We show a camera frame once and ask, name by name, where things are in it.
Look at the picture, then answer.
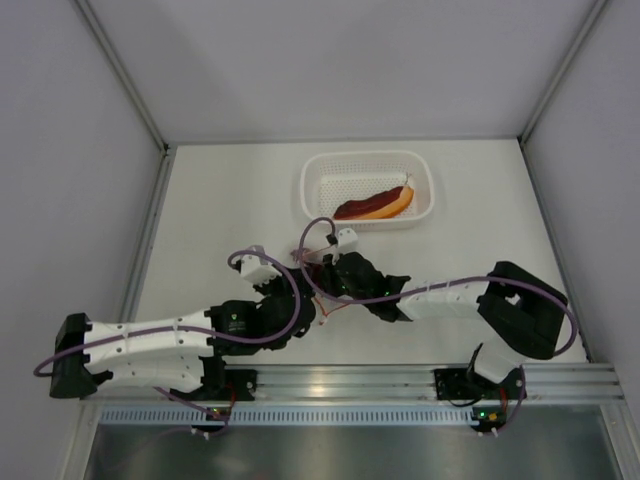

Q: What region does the clear zip top bag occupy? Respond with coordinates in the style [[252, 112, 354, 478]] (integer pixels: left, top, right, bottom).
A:
[[289, 247, 351, 329]]

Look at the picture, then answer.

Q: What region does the fake orange food piece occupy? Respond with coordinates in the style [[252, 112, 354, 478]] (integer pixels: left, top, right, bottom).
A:
[[332, 174, 415, 221]]

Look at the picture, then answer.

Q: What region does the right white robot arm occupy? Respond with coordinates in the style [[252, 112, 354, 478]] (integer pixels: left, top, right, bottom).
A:
[[313, 252, 570, 397]]

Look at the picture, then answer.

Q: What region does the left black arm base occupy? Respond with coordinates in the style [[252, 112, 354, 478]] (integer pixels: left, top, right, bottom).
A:
[[199, 368, 258, 402]]

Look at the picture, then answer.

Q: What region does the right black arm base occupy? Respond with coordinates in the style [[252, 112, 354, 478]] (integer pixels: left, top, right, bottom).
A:
[[434, 368, 482, 407]]

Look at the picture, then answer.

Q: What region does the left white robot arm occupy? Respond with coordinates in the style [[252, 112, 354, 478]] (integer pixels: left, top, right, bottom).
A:
[[49, 270, 316, 400]]

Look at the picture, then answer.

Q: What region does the white perforated plastic basket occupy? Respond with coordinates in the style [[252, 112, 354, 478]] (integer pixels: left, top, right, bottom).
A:
[[299, 150, 436, 231]]

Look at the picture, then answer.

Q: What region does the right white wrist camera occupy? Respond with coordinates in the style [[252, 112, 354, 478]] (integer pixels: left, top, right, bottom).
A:
[[326, 228, 358, 254]]

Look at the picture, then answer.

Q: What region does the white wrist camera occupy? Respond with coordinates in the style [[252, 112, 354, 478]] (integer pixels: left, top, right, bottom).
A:
[[326, 228, 358, 254], [239, 245, 280, 286]]

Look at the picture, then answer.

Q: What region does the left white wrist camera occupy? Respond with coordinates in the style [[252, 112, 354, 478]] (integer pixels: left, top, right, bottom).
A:
[[239, 245, 280, 286]]

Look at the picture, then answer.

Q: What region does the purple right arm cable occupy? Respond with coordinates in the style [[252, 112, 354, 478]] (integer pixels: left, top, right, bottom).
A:
[[297, 217, 580, 357]]

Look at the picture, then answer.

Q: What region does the grey slotted cable duct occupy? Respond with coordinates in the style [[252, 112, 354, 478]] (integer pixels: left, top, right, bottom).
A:
[[100, 405, 504, 427]]

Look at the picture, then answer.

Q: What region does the aluminium mounting rail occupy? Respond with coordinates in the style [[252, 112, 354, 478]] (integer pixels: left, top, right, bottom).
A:
[[250, 363, 624, 404]]

